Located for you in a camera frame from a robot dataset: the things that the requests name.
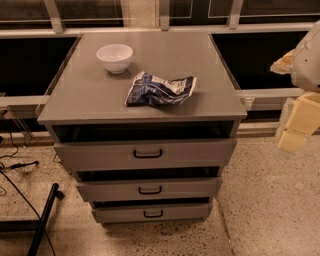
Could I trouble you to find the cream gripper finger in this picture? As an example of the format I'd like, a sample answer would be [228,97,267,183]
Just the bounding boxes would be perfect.
[270,50,295,75]
[276,92,320,158]

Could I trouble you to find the grey bottom drawer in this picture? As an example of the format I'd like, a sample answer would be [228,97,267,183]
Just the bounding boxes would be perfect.
[92,203,213,223]

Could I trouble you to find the grey drawer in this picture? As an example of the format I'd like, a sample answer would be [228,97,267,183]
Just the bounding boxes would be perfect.
[77,177,222,202]
[92,203,213,223]
[54,138,236,171]

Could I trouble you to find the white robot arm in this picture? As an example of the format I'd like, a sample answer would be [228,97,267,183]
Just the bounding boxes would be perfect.
[270,21,320,158]

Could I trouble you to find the grey top drawer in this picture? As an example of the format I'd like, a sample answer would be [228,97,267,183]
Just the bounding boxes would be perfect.
[54,138,236,171]

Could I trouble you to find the grey middle drawer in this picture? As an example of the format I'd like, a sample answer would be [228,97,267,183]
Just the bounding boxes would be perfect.
[77,177,222,202]

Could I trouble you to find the grey drawer cabinet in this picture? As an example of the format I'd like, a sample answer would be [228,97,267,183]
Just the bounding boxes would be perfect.
[38,32,246,223]

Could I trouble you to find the metal window railing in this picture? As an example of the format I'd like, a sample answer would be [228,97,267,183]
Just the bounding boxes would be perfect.
[0,0,319,122]

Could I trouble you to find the crumpled blue white chip bag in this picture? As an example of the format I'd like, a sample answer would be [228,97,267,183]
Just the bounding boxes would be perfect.
[125,71,197,106]

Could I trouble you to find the white ceramic bowl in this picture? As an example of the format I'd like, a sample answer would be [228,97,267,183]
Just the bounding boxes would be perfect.
[96,44,133,74]

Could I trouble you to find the black metal stand leg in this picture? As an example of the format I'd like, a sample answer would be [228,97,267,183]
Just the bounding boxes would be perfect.
[0,183,64,256]

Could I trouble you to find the black floor cable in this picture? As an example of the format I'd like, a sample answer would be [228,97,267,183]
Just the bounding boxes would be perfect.
[0,109,58,256]

